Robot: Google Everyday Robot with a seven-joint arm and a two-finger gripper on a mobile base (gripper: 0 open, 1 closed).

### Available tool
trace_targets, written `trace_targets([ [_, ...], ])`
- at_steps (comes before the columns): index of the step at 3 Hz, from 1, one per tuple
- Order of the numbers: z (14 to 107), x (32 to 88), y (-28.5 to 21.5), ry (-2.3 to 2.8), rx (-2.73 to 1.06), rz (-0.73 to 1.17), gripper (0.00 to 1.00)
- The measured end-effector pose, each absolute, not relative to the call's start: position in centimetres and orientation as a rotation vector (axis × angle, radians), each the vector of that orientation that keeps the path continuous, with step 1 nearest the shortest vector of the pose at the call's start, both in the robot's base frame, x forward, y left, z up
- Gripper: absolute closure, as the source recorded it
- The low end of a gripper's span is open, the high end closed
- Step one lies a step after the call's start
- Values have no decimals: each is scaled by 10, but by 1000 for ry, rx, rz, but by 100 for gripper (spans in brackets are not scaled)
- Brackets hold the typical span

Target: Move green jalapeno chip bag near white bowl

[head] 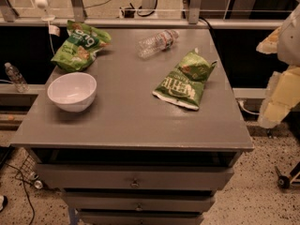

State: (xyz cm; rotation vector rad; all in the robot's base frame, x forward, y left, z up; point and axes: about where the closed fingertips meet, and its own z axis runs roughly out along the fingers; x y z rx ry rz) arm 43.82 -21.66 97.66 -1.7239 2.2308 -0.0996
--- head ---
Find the clear plastic water bottle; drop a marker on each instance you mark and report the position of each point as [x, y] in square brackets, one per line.
[156, 43]

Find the water bottle on side shelf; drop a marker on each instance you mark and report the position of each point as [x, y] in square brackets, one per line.
[17, 78]

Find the white webcam on stand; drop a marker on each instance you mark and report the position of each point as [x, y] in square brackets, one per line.
[44, 5]

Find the grey drawer cabinet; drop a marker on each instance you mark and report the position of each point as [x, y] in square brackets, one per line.
[127, 125]

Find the black caster wheel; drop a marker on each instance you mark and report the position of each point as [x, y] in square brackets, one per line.
[283, 181]

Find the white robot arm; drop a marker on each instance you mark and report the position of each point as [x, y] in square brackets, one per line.
[289, 40]

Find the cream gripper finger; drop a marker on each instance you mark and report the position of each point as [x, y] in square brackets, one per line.
[282, 94]
[269, 44]

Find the white bowl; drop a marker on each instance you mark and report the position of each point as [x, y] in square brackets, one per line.
[73, 92]

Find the green Kettle jalapeno chip bag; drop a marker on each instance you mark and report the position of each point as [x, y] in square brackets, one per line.
[184, 85]

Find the bottom grey drawer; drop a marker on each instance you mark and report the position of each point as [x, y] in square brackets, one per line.
[111, 218]

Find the middle grey drawer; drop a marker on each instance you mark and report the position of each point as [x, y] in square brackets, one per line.
[136, 201]

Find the green snack bag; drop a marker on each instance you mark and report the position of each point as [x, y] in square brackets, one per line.
[80, 49]

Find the top grey drawer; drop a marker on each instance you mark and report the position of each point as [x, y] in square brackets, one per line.
[134, 177]

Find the grey drawer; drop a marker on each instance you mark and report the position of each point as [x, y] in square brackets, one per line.
[136, 201]
[134, 177]
[111, 218]

